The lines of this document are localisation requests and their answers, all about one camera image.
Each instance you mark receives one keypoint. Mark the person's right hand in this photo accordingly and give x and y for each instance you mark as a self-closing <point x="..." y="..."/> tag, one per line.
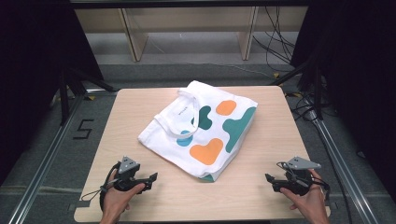
<point x="306" y="203"/>

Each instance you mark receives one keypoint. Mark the aluminium floor rail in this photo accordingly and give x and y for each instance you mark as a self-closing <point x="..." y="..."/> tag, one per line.
<point x="43" y="168"/>
<point x="339" y="161"/>

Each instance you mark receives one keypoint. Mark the black curtain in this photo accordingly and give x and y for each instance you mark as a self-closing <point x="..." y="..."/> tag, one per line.
<point x="31" y="77"/>
<point x="358" y="77"/>

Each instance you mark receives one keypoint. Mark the person's left hand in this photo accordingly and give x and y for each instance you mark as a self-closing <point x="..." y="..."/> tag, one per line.
<point x="116" y="200"/>

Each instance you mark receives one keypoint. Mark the white tote bag coloured blobs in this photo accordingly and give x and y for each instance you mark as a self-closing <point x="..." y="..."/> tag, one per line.
<point x="199" y="124"/>

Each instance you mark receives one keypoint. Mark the yellow tape piece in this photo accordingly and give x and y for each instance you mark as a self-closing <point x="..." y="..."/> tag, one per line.
<point x="295" y="94"/>
<point x="91" y="97"/>
<point x="276" y="75"/>

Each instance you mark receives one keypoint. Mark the light wooden desk frame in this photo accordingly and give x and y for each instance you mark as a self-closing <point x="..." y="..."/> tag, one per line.
<point x="134" y="37"/>

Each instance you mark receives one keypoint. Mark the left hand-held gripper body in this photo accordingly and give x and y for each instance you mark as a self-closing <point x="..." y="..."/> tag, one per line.
<point x="126" y="174"/>

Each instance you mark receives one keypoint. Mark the grey tape patch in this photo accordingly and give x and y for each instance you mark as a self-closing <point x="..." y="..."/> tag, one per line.
<point x="81" y="204"/>

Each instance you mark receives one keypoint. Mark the black metal stand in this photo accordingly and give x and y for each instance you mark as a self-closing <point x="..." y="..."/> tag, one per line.
<point x="317" y="93"/>
<point x="63" y="99"/>

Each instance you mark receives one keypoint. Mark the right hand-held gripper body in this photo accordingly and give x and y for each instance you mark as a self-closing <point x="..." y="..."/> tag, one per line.
<point x="295" y="180"/>

